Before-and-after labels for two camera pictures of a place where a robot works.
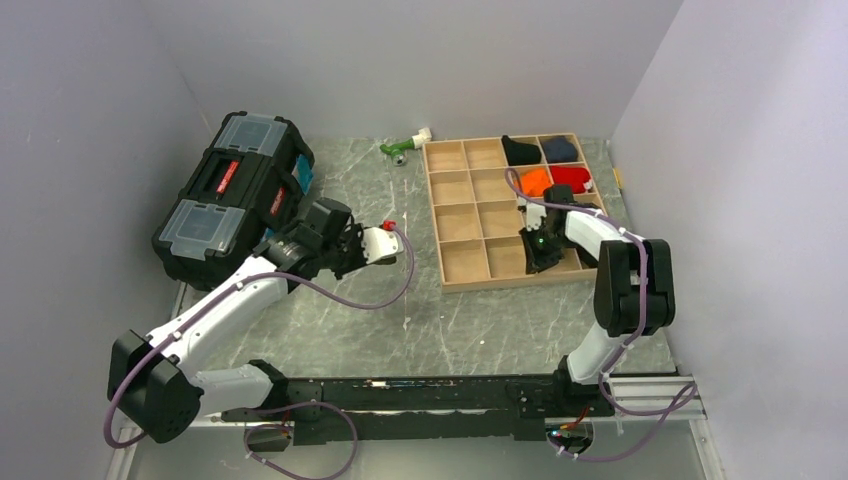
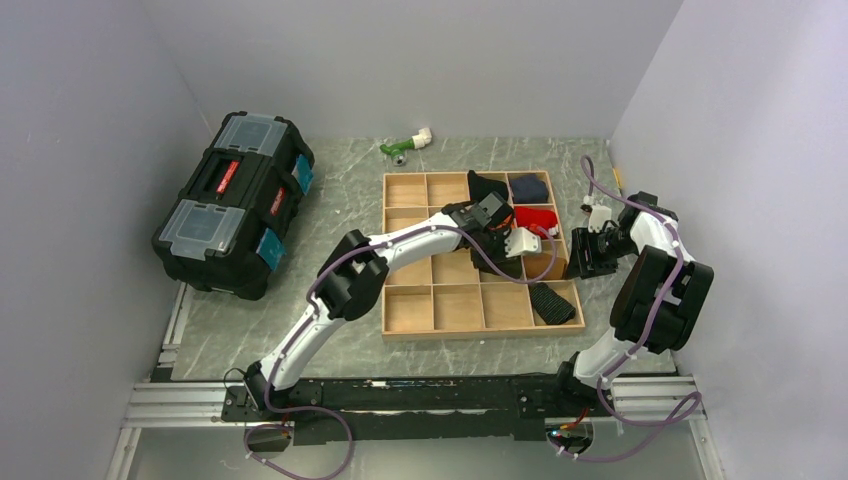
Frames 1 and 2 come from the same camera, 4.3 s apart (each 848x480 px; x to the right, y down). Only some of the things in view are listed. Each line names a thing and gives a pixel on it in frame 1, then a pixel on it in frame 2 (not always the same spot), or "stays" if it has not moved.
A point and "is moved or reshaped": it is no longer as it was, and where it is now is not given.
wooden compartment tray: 475,215 is moved or reshaped
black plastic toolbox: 246,181 stays
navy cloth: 558,149 → 528,189
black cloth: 520,153 → 481,187
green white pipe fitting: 397,150 stays
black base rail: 460,409 stays
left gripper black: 355,235 → 500,258
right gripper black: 533,261 → 582,240
